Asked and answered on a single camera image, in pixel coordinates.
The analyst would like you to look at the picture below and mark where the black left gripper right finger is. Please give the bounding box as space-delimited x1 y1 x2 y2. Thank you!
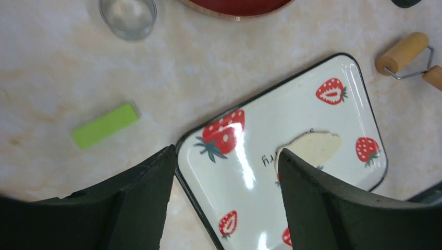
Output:
278 149 441 249

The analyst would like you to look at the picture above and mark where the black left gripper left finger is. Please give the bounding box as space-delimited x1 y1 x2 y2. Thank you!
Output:
1 145 177 249

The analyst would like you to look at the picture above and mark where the white dough lump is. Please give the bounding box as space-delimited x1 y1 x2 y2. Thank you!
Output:
274 131 342 173

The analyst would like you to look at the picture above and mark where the strawberry print rectangular tray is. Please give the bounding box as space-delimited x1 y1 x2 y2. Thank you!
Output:
176 53 388 249

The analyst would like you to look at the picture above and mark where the wooden dough roller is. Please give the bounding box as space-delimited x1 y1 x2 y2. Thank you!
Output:
375 32 441 90

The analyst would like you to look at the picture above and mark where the green rectangular block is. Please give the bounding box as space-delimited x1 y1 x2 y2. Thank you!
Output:
70 103 140 149

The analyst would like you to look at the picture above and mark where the red round lacquer plate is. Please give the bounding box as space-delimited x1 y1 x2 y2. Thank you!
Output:
182 0 292 21

